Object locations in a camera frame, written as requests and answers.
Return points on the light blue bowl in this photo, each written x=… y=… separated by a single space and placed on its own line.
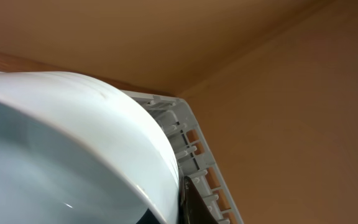
x=74 y=149

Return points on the grey dishwasher rack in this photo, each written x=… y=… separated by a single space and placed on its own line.
x=194 y=157

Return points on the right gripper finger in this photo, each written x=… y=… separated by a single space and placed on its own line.
x=192 y=208

